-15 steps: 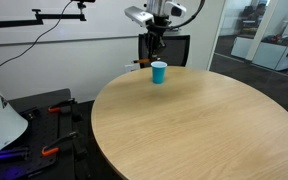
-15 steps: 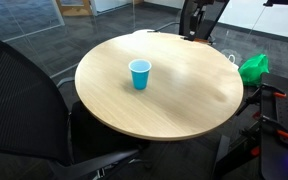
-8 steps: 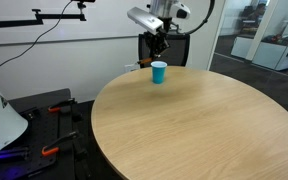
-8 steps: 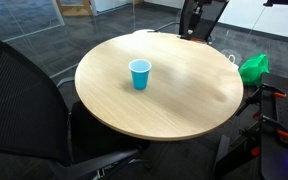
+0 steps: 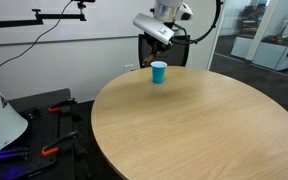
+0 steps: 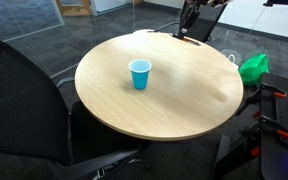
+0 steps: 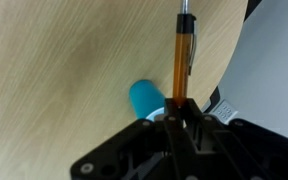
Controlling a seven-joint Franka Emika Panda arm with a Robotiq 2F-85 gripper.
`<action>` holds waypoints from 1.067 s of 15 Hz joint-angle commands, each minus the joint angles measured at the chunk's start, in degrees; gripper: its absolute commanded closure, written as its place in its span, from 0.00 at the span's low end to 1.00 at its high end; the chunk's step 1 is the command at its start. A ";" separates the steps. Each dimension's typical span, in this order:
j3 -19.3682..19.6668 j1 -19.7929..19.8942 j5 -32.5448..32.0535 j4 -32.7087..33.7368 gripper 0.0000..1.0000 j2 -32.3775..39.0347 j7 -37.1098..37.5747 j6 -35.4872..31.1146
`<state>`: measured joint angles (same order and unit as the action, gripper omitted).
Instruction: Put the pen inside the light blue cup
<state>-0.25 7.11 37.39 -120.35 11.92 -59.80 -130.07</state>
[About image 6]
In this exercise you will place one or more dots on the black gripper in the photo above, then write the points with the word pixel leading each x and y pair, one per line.
pixel 190 13

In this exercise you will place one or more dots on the orange and black pen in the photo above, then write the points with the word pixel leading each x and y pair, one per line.
pixel 191 40

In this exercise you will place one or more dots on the light blue plastic cup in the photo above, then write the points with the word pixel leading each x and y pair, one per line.
pixel 140 76

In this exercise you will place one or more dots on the black mesh office chair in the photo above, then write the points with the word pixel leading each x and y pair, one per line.
pixel 17 100
pixel 208 26

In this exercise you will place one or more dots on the green plastic bag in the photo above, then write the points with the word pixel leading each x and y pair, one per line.
pixel 254 70

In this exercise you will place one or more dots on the orange and black clamp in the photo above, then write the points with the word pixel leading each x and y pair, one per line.
pixel 284 134
pixel 279 94

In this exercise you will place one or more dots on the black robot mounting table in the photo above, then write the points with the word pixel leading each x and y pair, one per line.
pixel 284 110

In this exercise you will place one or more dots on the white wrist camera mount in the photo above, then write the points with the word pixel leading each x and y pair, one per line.
pixel 217 2

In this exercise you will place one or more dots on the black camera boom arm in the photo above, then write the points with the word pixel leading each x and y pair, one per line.
pixel 284 2

